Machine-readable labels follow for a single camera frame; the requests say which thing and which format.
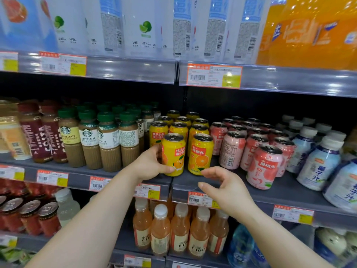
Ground person's right hand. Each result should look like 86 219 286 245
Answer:
197 166 260 221

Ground person's left hand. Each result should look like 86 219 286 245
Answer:
129 144 177 184

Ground yellow orange drink can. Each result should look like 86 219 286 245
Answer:
161 133 186 177

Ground person's left forearm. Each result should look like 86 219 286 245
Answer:
25 164 143 268

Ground person's right forearm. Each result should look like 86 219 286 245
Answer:
240 205 336 268

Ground group of yellow cans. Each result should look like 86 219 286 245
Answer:
149 110 215 176

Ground group of peach juice bottles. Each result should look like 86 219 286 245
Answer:
133 197 230 259

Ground group of pink peach cans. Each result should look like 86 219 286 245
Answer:
209 116 297 191

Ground blue plastic drink bottle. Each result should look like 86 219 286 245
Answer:
227 224 256 268
250 243 271 268

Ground grey metal shelf board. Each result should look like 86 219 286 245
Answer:
0 152 173 202
166 248 233 268
171 156 357 232

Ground group of green-capped coffee bottles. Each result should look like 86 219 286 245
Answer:
58 102 162 173

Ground clear white-capped water bottle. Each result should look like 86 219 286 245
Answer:
55 188 81 228

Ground group of white-capped coconut bottles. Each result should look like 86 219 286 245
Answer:
275 114 357 214

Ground dark red label drink bottle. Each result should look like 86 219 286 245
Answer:
40 101 68 164
17 102 53 164

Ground white round-top bottle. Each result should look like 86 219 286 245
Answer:
344 230 357 258
314 227 348 268

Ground group of red drink cans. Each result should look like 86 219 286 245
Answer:
0 178 61 238

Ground row of large white bottles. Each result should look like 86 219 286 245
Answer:
36 0 272 64

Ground pale yellow label drink bottle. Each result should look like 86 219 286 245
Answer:
0 100 32 161

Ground large orange soda bottle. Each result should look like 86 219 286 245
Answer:
316 0 357 71
257 0 321 68

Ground green snack packets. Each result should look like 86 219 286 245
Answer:
0 246 36 266

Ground grapefruit print blue bottle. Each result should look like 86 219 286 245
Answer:
0 0 45 52

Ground clear plastic shelf rail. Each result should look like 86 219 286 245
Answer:
178 61 357 98
0 50 178 85

